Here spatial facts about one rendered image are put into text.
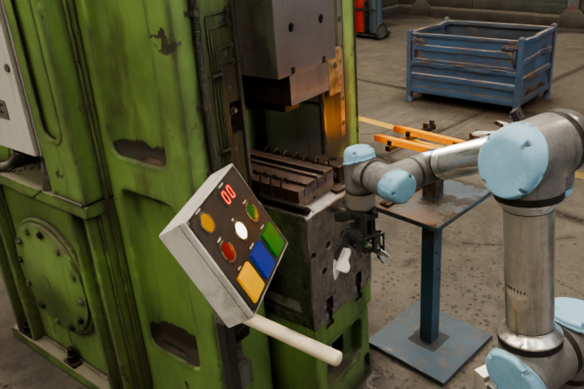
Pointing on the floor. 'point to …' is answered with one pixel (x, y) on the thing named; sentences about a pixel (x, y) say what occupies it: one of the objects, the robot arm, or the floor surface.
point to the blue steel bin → (481, 61)
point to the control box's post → (227, 340)
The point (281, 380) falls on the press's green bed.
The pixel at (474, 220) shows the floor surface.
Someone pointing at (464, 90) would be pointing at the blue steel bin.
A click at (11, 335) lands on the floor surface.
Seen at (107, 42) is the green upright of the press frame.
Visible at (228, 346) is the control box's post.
